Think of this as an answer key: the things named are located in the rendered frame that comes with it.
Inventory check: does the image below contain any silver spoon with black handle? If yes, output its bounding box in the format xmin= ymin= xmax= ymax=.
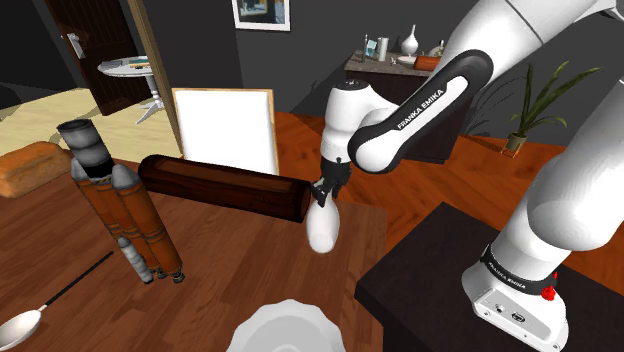
xmin=0 ymin=250 xmax=115 ymax=352

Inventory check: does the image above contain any white canvas in wooden frame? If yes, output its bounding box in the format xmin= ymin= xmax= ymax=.
xmin=170 ymin=87 xmax=281 ymax=177

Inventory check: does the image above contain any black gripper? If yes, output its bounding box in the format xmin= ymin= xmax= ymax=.
xmin=310 ymin=156 xmax=353 ymax=209

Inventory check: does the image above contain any white egg-shaped bottle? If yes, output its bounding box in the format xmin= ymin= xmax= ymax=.
xmin=305 ymin=192 xmax=341 ymax=255

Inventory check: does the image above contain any dark robot stand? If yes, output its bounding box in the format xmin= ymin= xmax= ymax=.
xmin=354 ymin=201 xmax=624 ymax=352

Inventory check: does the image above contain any potted green plant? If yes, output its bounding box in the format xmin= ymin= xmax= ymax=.
xmin=503 ymin=60 xmax=605 ymax=159

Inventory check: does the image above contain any dark wooden door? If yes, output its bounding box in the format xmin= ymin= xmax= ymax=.
xmin=44 ymin=0 xmax=153 ymax=117

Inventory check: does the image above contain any dark wooden long box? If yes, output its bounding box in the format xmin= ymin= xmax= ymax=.
xmin=137 ymin=154 xmax=313 ymax=224

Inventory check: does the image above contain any orange toy rocket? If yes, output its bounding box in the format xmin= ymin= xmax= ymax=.
xmin=56 ymin=118 xmax=186 ymax=285

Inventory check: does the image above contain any bread loaf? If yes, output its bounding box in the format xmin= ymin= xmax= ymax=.
xmin=0 ymin=141 xmax=73 ymax=200

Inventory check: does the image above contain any white scalloped plate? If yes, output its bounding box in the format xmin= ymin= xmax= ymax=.
xmin=225 ymin=298 xmax=347 ymax=352

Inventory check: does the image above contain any framed wall picture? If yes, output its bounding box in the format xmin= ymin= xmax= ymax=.
xmin=230 ymin=0 xmax=292 ymax=33

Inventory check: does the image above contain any dark sideboard with decor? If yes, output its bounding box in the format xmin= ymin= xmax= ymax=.
xmin=343 ymin=24 xmax=475 ymax=165

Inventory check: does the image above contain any white round pedestal table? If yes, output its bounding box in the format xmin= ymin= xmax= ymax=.
xmin=96 ymin=55 xmax=166 ymax=126

